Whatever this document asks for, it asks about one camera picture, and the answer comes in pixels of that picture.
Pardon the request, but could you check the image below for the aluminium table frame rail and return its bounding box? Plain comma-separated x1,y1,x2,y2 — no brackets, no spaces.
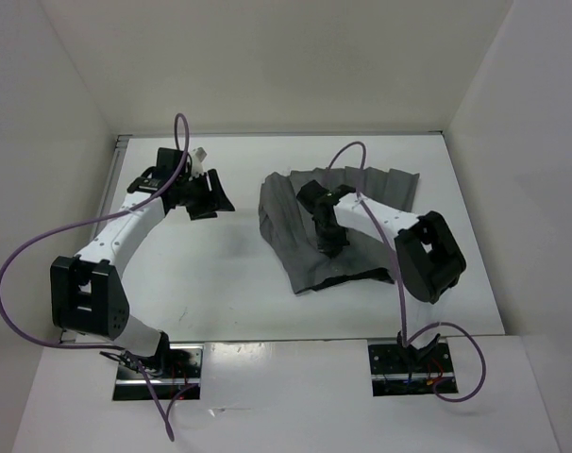
59,134,132,344

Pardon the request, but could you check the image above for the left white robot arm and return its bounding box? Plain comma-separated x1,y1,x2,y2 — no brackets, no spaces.
50,169,235,378

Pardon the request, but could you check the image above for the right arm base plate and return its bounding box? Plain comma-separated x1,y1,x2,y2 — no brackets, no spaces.
367,340,458,396

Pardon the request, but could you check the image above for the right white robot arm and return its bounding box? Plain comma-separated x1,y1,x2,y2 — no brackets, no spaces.
297,185,466,305

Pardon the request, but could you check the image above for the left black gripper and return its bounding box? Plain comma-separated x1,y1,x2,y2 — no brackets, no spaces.
175,168,234,221

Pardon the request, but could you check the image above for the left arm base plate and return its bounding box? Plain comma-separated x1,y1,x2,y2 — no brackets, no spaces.
109,343,204,402

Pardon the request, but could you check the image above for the grey pleated skirt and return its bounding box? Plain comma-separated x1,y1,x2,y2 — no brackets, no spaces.
259,167,420,294

